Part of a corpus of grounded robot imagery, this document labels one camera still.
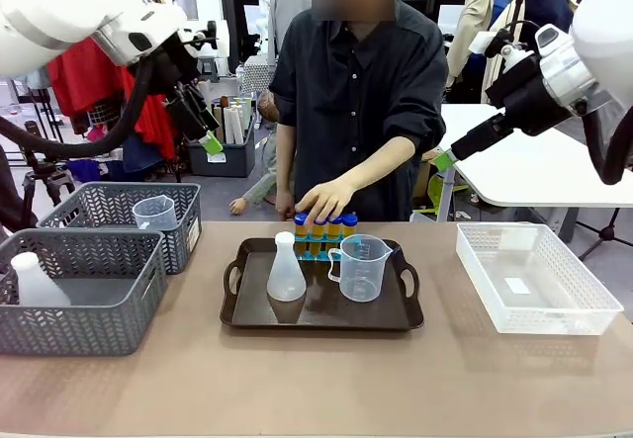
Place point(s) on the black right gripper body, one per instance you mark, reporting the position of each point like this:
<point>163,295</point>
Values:
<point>529,102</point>

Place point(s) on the large grey plastic basket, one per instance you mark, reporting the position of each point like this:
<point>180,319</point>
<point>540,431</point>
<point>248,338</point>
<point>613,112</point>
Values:
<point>74,329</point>

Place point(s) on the child mannequin doll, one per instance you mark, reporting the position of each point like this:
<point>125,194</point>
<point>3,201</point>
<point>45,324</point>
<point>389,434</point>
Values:
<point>257,191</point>

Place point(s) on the person's right hand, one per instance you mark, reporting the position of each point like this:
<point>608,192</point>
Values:
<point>286,205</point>

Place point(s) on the small grey plastic basket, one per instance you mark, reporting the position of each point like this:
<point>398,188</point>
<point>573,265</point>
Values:
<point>183,230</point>

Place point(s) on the white paper roll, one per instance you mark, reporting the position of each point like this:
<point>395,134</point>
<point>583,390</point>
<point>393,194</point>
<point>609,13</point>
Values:
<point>236,124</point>

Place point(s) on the dark brown serving tray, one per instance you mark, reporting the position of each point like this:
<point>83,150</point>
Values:
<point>386,315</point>

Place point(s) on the grey plastic stool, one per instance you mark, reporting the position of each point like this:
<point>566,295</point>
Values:
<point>212,69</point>

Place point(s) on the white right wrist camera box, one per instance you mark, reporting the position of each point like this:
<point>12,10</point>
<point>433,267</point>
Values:
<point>482,41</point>

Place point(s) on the person's left hand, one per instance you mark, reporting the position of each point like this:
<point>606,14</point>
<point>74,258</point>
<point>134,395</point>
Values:
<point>326,201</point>

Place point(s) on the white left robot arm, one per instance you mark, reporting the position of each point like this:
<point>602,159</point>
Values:
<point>49,8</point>

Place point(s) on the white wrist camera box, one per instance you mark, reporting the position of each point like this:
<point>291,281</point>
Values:
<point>482,41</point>
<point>195,42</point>

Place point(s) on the mannequin in navy top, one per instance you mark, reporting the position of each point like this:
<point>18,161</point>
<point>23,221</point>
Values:
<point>549,8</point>

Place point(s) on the brown paper roll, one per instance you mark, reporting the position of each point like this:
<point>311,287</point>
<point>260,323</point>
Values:
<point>224,102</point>

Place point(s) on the dark blue garment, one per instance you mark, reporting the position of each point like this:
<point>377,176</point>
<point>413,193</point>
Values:
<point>143,153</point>

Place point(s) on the green plastic chair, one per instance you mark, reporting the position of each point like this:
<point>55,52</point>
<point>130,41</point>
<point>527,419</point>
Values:
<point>440,191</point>

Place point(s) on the mannequin in beige coat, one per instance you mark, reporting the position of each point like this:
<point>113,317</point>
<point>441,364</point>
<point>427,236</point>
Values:
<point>475,27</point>

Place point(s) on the mannequin in grey hoodie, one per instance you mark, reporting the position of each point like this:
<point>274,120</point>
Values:
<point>289,8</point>

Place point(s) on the small white paper label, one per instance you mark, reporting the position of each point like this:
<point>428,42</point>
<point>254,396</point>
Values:
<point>516,286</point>

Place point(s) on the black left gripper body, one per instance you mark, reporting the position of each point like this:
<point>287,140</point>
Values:
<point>175,69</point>

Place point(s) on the white plastic basket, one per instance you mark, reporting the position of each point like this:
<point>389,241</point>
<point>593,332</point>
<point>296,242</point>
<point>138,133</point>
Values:
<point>554,309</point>

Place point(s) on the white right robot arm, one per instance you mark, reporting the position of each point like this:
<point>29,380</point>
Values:
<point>603,13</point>

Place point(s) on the red blouse garment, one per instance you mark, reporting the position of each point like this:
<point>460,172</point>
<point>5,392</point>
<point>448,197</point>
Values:
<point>79,82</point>

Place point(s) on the white work table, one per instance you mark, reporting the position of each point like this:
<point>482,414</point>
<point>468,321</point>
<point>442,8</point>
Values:
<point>524,176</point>

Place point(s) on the dark grey storage bin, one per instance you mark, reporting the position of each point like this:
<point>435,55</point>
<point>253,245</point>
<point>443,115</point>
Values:
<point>232,161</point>

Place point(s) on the blue test tube rack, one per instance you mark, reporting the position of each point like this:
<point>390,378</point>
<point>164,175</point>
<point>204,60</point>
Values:
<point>321,258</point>

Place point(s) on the person's left forearm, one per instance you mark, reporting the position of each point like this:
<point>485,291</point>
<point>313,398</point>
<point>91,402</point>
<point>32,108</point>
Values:
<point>381,163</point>

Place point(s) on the left gripper finger with green tip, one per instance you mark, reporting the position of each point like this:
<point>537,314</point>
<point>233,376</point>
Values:
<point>190,121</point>
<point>205,114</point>

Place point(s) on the right gripper finger with green tip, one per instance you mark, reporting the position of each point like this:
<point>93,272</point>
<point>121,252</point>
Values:
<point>487,141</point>
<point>475,134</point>

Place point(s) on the person in dark shirt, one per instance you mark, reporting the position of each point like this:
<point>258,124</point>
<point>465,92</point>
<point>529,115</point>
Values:
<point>356,87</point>

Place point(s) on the bare white mannequin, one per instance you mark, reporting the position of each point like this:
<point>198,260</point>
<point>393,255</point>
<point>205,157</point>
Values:
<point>263,8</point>

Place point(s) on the long red dress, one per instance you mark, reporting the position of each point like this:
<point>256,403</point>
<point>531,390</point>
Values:
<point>158,126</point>

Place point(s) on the person's right forearm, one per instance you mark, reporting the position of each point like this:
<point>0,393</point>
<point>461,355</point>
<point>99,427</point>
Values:
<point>286,161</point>

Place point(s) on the clear plastic measuring cup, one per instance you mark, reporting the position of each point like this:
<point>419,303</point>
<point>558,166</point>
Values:
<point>154,213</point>
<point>363,285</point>

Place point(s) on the black tripod with stand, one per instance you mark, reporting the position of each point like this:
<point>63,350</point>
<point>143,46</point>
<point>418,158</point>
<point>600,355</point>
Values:
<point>42,181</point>

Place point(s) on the white plastic conical flask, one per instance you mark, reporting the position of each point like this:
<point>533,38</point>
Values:
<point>286,285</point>
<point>37,285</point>

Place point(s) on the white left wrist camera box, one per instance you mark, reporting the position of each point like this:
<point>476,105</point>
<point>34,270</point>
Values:
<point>195,42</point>

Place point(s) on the cardboard box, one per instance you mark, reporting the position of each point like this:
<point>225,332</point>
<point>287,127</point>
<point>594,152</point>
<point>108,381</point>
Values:
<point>424,176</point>

